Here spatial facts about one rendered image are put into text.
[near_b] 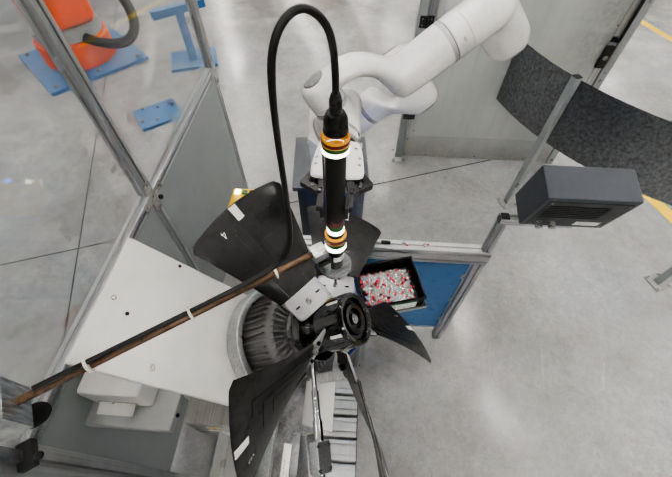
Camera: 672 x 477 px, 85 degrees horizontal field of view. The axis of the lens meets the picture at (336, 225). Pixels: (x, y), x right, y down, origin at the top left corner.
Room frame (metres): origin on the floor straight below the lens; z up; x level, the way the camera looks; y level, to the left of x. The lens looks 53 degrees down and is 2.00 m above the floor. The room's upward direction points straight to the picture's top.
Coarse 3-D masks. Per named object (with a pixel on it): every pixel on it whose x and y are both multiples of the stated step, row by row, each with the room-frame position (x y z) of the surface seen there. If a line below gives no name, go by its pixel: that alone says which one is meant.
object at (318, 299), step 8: (312, 280) 0.39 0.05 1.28; (304, 288) 0.38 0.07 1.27; (312, 288) 0.38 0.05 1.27; (320, 288) 0.38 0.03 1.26; (296, 296) 0.36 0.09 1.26; (304, 296) 0.36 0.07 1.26; (312, 296) 0.37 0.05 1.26; (320, 296) 0.37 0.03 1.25; (328, 296) 0.37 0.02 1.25; (288, 304) 0.35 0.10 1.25; (296, 304) 0.35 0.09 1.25; (304, 304) 0.35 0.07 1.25; (312, 304) 0.35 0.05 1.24; (320, 304) 0.35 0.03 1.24; (296, 312) 0.34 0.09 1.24; (304, 312) 0.34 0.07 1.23; (312, 312) 0.34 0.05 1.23
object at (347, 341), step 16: (336, 304) 0.34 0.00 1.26; (352, 304) 0.36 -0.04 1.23; (304, 320) 0.34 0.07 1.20; (320, 320) 0.32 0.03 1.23; (336, 320) 0.31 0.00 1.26; (368, 320) 0.34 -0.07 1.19; (304, 336) 0.30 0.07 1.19; (352, 336) 0.29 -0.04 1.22; (368, 336) 0.30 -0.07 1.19; (320, 352) 0.28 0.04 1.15
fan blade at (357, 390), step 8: (352, 384) 0.22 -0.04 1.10; (360, 384) 0.21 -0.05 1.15; (360, 392) 0.19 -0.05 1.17; (360, 400) 0.18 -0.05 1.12; (360, 408) 0.18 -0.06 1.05; (368, 416) 0.14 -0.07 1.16; (368, 424) 0.14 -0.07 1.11; (376, 440) 0.11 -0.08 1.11; (376, 448) 0.09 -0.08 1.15; (376, 456) 0.08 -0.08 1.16; (384, 464) 0.07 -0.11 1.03; (384, 472) 0.05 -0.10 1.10
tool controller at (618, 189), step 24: (552, 168) 0.77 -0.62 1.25; (576, 168) 0.77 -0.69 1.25; (600, 168) 0.76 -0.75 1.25; (528, 192) 0.77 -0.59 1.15; (552, 192) 0.69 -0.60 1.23; (576, 192) 0.69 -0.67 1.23; (600, 192) 0.69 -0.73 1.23; (624, 192) 0.69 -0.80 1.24; (528, 216) 0.71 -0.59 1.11; (552, 216) 0.70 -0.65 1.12; (576, 216) 0.69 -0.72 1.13; (600, 216) 0.68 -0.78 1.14
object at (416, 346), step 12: (372, 312) 0.44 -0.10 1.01; (384, 312) 0.45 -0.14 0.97; (396, 312) 0.47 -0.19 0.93; (372, 324) 0.37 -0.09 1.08; (384, 324) 0.39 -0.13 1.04; (396, 324) 0.41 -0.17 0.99; (408, 324) 0.43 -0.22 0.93; (384, 336) 0.33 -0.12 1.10; (396, 336) 0.35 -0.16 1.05; (408, 336) 0.37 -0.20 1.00; (408, 348) 0.32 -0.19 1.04; (420, 348) 0.34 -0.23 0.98
